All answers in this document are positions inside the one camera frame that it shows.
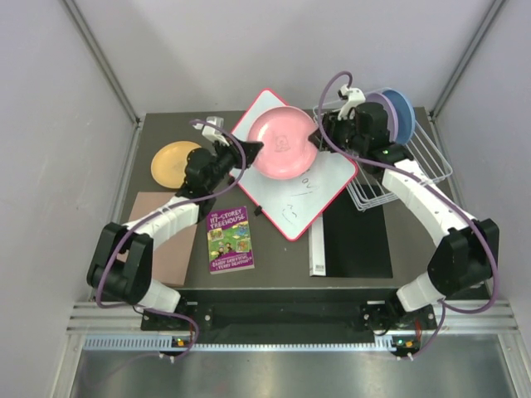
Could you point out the purple plate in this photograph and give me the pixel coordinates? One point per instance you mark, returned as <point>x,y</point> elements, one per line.
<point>392,119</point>

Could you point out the aluminium front rail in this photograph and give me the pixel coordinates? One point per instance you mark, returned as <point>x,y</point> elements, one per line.
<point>122,329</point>

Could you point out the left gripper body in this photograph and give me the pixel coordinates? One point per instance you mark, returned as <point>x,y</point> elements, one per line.
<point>225,160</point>

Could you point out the brown cardboard sheet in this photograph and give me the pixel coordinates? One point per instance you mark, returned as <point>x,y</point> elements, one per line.
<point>170,259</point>

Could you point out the pink plate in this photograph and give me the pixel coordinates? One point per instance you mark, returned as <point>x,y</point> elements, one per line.
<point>287,152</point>

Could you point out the yellow plate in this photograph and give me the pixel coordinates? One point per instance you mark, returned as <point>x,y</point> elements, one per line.
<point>169,163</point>

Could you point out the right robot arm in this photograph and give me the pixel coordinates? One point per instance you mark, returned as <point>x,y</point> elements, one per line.
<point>466,248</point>

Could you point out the white wire dish rack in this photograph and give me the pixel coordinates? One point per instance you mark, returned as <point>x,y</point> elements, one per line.
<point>367,190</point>

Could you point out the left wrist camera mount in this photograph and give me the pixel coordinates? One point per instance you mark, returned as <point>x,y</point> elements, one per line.
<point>212,130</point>

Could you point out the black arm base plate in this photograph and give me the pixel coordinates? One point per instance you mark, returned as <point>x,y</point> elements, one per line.
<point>360,309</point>

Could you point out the black flat box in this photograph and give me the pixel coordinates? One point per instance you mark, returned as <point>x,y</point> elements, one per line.
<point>345,242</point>

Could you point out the purple treehouse book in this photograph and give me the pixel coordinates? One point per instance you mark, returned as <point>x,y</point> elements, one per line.
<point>229,241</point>

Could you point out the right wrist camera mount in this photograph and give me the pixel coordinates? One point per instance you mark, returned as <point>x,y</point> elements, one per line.
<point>352,98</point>

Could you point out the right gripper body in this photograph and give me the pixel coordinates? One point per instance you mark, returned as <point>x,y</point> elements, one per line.
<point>344,131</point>

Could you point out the blue plate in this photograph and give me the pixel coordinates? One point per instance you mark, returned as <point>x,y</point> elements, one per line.
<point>405,115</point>

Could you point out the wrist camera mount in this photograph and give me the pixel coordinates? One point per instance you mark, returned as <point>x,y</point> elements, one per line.
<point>352,98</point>
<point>212,130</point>

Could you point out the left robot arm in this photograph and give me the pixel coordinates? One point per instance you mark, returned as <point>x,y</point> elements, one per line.
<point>122,265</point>

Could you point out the red-framed whiteboard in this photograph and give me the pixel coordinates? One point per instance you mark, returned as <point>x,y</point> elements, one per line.
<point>292,205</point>

